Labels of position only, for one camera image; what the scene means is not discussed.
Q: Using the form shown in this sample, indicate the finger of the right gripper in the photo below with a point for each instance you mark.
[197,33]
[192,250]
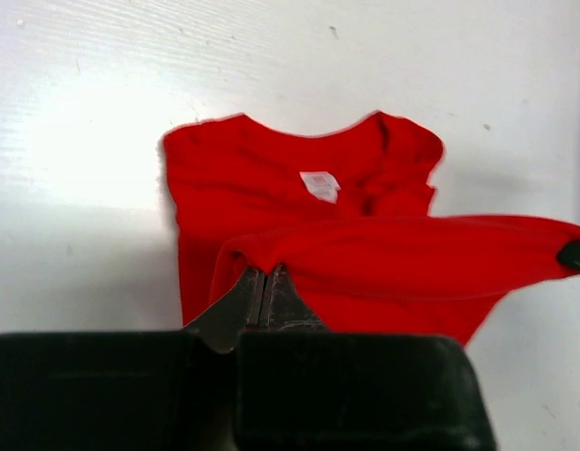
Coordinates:
[569,255]

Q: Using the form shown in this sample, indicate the red t-shirt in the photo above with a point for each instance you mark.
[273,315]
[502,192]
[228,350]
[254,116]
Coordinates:
[347,213]

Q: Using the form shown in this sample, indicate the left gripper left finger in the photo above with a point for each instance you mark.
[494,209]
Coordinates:
[122,390]

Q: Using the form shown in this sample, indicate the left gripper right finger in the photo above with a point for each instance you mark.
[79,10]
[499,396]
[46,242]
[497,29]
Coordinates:
[301,386]

